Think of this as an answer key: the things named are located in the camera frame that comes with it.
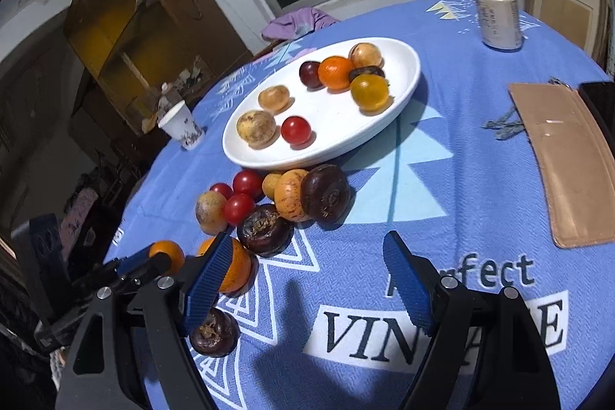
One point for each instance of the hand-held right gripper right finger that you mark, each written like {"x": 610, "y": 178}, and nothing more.
{"x": 406, "y": 280}

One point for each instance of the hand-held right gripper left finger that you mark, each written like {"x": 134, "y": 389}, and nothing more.
{"x": 209, "y": 285}

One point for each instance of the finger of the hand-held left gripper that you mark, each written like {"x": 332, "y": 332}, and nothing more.
{"x": 137, "y": 260}
{"x": 158, "y": 267}

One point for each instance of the small orange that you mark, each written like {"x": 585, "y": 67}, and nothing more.
{"x": 168, "y": 251}

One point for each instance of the large orange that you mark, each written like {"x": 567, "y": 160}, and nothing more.
{"x": 238, "y": 268}

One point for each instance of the dark brown water chestnut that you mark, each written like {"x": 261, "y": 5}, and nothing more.
{"x": 367, "y": 71}
{"x": 265, "y": 230}
{"x": 326, "y": 194}
{"x": 215, "y": 333}

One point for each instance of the red cherry tomato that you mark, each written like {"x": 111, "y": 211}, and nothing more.
{"x": 295, "y": 130}
{"x": 239, "y": 208}
{"x": 247, "y": 183}

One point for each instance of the small tan round fruit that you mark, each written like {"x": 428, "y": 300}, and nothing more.
{"x": 270, "y": 185}

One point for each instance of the tan speckled round fruit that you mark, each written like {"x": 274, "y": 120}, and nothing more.
{"x": 257, "y": 129}

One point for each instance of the white oval plate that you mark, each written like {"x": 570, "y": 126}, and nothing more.
{"x": 331, "y": 126}

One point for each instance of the yellowish orange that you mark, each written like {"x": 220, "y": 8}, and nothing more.
{"x": 369, "y": 92}

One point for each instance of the peach round fruit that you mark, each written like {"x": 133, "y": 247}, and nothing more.
{"x": 274, "y": 98}

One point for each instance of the large tan round fruit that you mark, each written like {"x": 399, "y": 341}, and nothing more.
{"x": 367, "y": 54}

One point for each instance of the blue printed tablecloth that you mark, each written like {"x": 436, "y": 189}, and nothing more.
{"x": 456, "y": 198}

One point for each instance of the white paper cup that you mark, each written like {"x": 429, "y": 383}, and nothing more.
{"x": 180, "y": 126}

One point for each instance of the tan folio phone case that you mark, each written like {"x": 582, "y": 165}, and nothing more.
{"x": 567, "y": 160}

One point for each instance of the wooden cabinet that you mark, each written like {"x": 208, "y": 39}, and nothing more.
{"x": 144, "y": 21}

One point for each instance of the black smartphone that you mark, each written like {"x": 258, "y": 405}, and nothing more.
{"x": 600, "y": 102}

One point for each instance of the purple cloth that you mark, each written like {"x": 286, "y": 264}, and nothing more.
{"x": 298, "y": 23}

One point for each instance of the white drink can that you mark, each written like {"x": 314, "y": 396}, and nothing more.
{"x": 499, "y": 18}

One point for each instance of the wooden picture frame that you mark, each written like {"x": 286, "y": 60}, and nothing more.
{"x": 567, "y": 6}

